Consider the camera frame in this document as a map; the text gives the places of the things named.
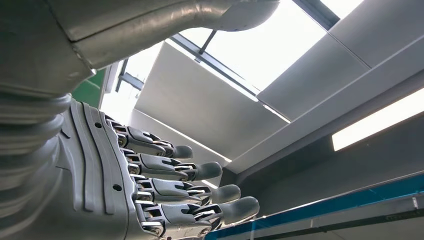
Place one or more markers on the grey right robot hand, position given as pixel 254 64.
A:
pixel 96 185

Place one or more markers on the blue metal beam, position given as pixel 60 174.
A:
pixel 331 205

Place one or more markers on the dark window frame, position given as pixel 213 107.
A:
pixel 318 13

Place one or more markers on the ceiling light strip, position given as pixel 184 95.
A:
pixel 374 126

